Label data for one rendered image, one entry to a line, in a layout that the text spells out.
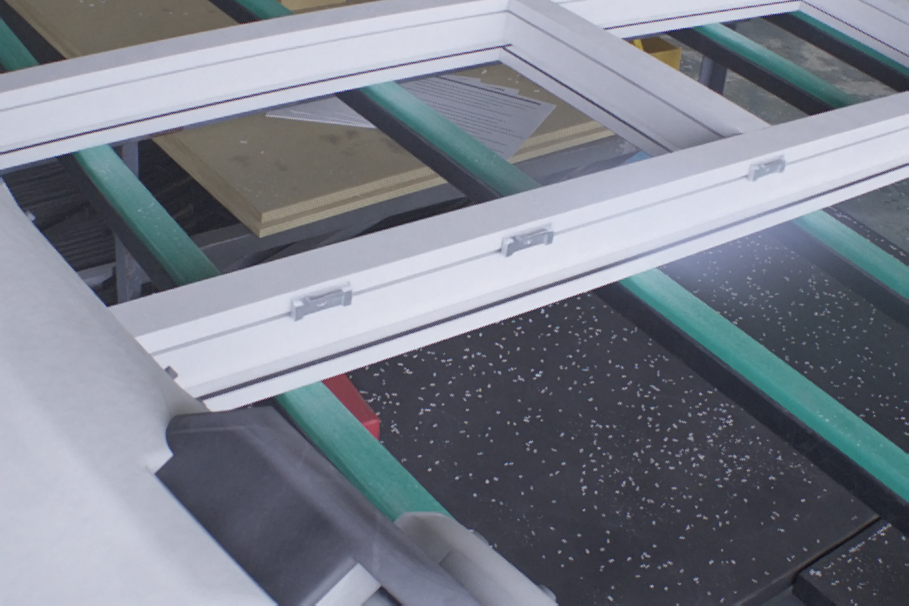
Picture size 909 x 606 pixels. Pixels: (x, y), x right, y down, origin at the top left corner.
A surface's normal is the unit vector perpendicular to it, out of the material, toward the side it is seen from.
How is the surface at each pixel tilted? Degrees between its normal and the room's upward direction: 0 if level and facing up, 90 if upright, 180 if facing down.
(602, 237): 90
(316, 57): 90
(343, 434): 0
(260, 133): 0
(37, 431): 16
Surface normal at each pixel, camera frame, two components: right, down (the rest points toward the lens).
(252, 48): 0.59, 0.48
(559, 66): -0.79, 0.24
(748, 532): 0.11, -0.84
